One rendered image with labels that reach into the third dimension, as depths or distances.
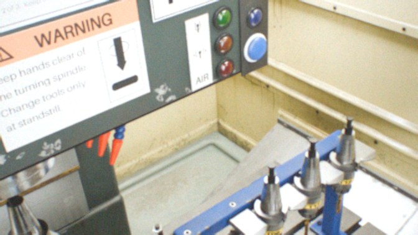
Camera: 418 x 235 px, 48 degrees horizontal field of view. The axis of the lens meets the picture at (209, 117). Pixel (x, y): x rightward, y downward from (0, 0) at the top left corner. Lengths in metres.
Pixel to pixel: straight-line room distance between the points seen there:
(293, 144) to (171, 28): 1.27
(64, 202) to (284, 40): 0.87
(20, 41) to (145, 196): 1.54
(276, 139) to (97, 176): 0.68
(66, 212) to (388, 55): 0.99
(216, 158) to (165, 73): 1.57
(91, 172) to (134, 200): 0.54
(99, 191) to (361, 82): 0.84
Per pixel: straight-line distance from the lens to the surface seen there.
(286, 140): 1.75
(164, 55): 0.51
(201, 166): 2.03
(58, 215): 1.41
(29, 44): 0.44
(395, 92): 1.42
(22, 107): 0.46
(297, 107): 1.71
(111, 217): 1.53
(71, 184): 1.37
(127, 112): 0.51
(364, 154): 1.09
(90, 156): 1.39
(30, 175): 0.66
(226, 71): 0.57
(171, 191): 1.94
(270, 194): 0.89
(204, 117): 2.10
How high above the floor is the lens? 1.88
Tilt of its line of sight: 34 degrees down
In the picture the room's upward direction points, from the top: 4 degrees counter-clockwise
